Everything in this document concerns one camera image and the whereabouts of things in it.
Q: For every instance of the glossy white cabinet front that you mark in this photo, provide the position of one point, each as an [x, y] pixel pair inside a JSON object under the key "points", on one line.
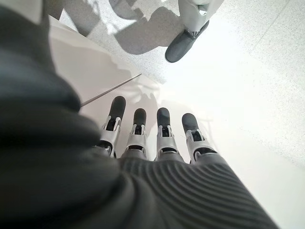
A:
{"points": [[90, 71]]}

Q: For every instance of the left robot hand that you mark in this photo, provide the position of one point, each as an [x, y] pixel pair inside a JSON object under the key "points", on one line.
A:
{"points": [[119, 190]]}

